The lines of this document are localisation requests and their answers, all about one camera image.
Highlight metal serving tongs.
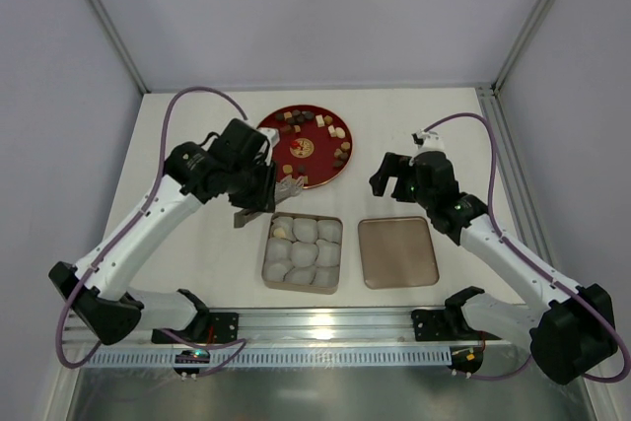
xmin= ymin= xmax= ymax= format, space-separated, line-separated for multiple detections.
xmin=233 ymin=175 xmax=306 ymax=230

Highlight white oval chocolate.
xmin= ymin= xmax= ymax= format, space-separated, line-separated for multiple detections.
xmin=273 ymin=228 xmax=287 ymax=239

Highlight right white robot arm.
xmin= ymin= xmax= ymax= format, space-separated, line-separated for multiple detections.
xmin=370 ymin=151 xmax=630 ymax=385

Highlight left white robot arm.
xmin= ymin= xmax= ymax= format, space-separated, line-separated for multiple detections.
xmin=49 ymin=119 xmax=279 ymax=345

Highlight white heart chocolate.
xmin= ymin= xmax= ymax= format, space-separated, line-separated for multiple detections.
xmin=327 ymin=125 xmax=346 ymax=139

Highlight gold tin lid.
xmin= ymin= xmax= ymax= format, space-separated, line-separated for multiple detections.
xmin=358 ymin=216 xmax=440 ymax=290

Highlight red round tray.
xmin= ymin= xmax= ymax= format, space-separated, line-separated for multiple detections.
xmin=258 ymin=104 xmax=354 ymax=189

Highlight gold tin box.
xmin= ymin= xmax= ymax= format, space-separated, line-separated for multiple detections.
xmin=261 ymin=212 xmax=343 ymax=295

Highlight perforated metal strip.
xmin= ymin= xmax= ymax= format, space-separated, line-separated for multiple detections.
xmin=86 ymin=344 xmax=452 ymax=369

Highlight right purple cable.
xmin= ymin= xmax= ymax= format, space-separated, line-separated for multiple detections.
xmin=423 ymin=112 xmax=631 ymax=384

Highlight purple cable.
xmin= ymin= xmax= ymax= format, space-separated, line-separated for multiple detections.
xmin=56 ymin=87 xmax=247 ymax=377
xmin=423 ymin=112 xmax=631 ymax=384

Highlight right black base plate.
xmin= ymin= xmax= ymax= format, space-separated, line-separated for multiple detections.
xmin=410 ymin=309 xmax=484 ymax=342

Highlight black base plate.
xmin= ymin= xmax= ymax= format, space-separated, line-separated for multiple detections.
xmin=151 ymin=310 xmax=240 ymax=345
xmin=410 ymin=309 xmax=484 ymax=342

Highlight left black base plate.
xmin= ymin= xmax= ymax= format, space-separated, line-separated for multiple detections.
xmin=151 ymin=310 xmax=240 ymax=345

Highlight aluminium front rail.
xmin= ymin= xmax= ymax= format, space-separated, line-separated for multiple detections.
xmin=59 ymin=306 xmax=494 ymax=346

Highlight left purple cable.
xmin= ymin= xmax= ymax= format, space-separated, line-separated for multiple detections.
xmin=56 ymin=87 xmax=247 ymax=377

